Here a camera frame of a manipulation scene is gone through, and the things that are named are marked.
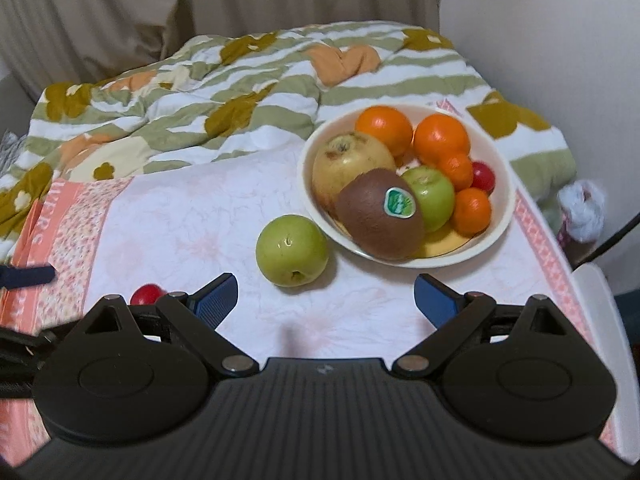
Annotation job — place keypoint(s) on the green striped floral blanket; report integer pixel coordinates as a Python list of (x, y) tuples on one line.
[(225, 90)]

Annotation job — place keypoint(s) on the small green apple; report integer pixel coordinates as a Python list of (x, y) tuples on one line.
[(431, 197)]

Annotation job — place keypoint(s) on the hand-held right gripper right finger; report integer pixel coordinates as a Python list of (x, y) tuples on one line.
[(437, 302)]

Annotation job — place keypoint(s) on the grey patterned cloth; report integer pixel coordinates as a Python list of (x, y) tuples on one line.
[(9, 146)]

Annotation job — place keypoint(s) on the yellow apple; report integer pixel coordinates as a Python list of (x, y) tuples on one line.
[(345, 165)]

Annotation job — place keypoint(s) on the large orange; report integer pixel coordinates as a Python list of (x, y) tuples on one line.
[(440, 137), (384, 127)]

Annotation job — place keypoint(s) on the cream bowl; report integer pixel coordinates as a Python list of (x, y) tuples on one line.
[(500, 210)]

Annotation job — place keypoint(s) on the large green apple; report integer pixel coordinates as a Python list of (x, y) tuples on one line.
[(292, 250)]

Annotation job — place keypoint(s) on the small orange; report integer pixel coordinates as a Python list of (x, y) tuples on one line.
[(472, 211), (459, 170)]

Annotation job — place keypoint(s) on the beige curtain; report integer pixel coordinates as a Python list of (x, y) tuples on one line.
[(150, 10)]

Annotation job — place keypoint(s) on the brown kiwi with sticker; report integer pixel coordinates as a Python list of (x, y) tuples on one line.
[(372, 220)]

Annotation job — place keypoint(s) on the red cherry tomato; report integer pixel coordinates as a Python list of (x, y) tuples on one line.
[(484, 176), (147, 294)]

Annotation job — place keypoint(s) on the white plastic bag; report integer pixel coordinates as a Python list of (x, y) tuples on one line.
[(582, 210)]

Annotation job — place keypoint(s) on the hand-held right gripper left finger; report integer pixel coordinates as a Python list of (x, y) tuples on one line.
[(216, 300)]

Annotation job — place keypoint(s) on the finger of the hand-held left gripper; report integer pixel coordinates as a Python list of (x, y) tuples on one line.
[(20, 342), (27, 276)]

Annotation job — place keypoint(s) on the pink floral tablecloth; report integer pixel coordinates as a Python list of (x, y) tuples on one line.
[(175, 235)]

